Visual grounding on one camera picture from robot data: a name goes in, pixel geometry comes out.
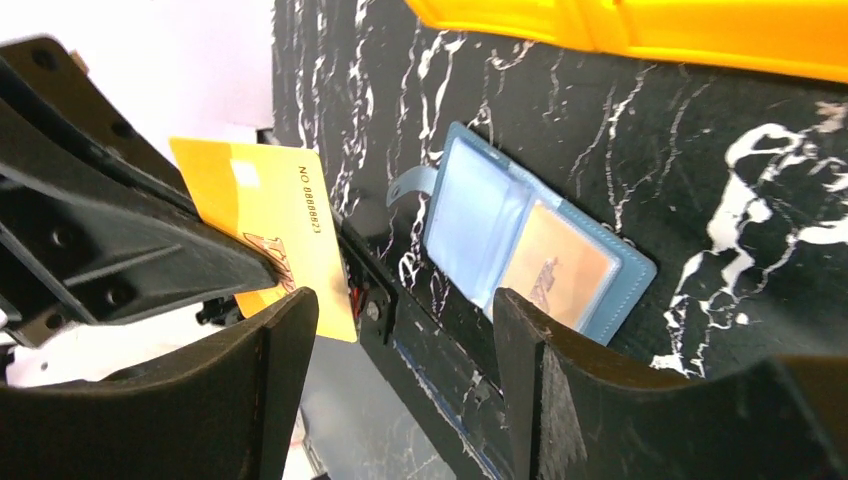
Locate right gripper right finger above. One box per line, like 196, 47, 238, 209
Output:
493, 288, 847, 479

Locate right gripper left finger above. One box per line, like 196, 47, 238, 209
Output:
1, 287, 319, 479

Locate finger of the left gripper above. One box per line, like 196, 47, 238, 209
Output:
1, 36, 274, 348

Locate orange credit card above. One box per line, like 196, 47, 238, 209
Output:
500, 200, 620, 330
169, 137, 358, 343

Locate blue card holder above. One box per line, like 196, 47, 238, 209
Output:
386, 122, 657, 345

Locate yellow three-compartment bin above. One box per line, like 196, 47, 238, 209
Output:
408, 0, 847, 83

